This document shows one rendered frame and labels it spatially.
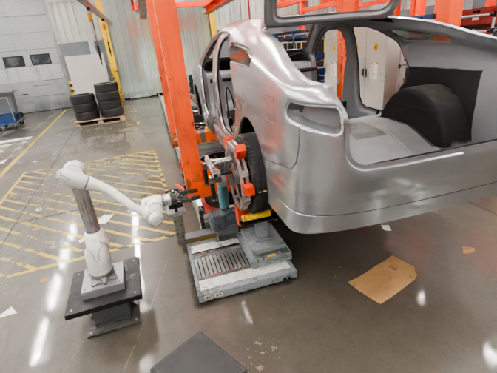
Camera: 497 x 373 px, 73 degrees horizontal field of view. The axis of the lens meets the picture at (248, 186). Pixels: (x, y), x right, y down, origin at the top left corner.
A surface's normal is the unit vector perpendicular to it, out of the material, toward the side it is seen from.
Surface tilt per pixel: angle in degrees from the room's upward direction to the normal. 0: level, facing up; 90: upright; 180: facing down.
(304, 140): 89
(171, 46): 90
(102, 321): 90
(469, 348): 0
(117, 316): 90
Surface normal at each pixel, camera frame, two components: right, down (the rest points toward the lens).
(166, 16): 0.28, 0.36
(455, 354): -0.09, -0.91
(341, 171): -0.04, 0.39
